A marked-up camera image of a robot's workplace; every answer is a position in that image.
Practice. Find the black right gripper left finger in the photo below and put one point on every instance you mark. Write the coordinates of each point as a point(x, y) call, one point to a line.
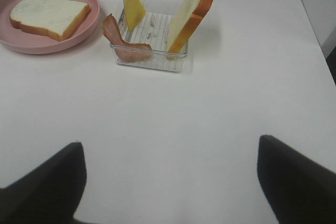
point(50, 193)

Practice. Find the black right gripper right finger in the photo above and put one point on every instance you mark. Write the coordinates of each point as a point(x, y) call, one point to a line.
point(298, 189)

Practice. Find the tray bacon strip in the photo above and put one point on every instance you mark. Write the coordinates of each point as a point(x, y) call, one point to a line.
point(127, 52)

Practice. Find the tray bread slice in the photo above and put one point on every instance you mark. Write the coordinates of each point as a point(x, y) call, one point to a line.
point(185, 22)
point(56, 19)

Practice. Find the yellow cheese slice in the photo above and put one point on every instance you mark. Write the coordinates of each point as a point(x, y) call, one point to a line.
point(134, 12)

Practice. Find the pink plate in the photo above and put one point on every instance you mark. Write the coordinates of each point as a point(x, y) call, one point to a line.
point(19, 41)

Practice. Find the clear plastic right tray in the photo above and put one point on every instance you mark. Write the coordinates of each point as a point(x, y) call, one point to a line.
point(153, 30)

